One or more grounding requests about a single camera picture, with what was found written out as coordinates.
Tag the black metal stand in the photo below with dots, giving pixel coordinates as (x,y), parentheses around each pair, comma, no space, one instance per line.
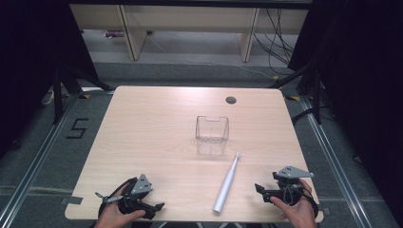
(316,95)
(58,95)

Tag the yellow black tape piece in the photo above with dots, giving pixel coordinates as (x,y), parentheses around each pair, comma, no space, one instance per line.
(85,96)
(293,98)

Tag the grey tape piece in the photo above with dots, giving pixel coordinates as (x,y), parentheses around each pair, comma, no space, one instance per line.
(72,200)
(326,210)

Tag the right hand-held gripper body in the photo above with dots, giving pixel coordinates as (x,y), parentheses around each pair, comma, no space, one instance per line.
(290,186)

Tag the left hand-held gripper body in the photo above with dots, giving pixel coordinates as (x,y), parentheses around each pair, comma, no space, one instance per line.
(141,186)

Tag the clear plastic container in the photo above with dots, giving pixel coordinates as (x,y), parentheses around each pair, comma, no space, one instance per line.
(211,135)

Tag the light wooden desk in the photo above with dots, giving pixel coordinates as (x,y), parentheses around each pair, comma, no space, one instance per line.
(133,34)

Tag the person's left hand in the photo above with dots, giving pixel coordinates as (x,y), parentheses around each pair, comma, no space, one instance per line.
(111,215)

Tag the metal floor rail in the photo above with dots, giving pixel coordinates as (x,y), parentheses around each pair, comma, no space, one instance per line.
(34,167)
(332,164)

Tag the pink item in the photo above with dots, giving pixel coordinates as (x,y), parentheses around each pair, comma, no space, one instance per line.
(113,34)

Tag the black curtain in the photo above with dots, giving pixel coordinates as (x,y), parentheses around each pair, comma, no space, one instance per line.
(28,63)
(364,79)

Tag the round table grommet hole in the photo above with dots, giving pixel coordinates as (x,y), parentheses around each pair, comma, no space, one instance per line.
(231,100)

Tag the person's right hand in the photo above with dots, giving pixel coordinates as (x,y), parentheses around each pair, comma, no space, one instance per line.
(297,213)

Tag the white electric toothbrush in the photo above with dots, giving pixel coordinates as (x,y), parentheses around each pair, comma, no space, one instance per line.
(225,186)

